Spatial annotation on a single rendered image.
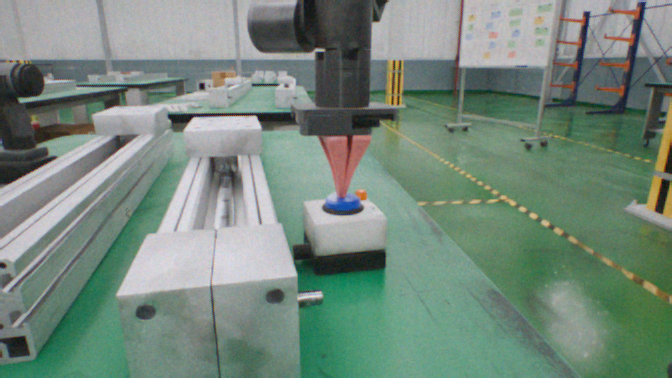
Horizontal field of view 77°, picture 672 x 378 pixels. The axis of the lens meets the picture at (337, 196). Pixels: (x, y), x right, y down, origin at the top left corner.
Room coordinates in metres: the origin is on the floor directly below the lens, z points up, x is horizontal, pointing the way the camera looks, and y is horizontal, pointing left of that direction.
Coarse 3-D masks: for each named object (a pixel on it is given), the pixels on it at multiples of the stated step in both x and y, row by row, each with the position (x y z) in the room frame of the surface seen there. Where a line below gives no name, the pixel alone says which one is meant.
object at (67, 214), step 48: (96, 144) 0.71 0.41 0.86; (144, 144) 0.73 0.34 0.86; (0, 192) 0.43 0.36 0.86; (48, 192) 0.50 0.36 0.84; (96, 192) 0.45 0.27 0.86; (144, 192) 0.68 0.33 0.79; (0, 240) 0.30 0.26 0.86; (48, 240) 0.32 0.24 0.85; (96, 240) 0.43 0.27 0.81; (0, 288) 0.27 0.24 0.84; (48, 288) 0.32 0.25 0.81; (0, 336) 0.26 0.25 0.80; (48, 336) 0.29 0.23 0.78
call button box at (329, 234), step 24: (312, 216) 0.42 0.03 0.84; (336, 216) 0.42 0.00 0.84; (360, 216) 0.42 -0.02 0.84; (384, 216) 0.42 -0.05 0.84; (312, 240) 0.41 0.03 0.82; (336, 240) 0.40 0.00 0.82; (360, 240) 0.41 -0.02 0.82; (384, 240) 0.42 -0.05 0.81; (312, 264) 0.41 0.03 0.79; (336, 264) 0.40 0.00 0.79; (360, 264) 0.41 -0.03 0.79; (384, 264) 0.42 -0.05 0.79
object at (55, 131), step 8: (216, 72) 4.07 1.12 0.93; (224, 72) 4.08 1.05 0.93; (232, 72) 4.10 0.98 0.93; (216, 80) 4.07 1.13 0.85; (224, 80) 4.08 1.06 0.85; (40, 128) 3.72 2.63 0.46; (48, 128) 3.73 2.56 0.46; (56, 128) 3.73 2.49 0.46; (64, 128) 3.73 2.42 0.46; (72, 128) 3.72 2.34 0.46; (80, 128) 3.73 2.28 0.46; (88, 128) 3.89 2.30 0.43; (40, 136) 3.49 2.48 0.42; (48, 136) 3.50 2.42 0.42; (56, 136) 3.51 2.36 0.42; (64, 136) 3.52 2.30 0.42
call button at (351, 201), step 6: (330, 198) 0.44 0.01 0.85; (336, 198) 0.44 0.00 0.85; (342, 198) 0.44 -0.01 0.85; (348, 198) 0.44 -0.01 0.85; (354, 198) 0.44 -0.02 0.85; (330, 204) 0.43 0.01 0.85; (336, 204) 0.43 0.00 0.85; (342, 204) 0.43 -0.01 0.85; (348, 204) 0.43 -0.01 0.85; (354, 204) 0.43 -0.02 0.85
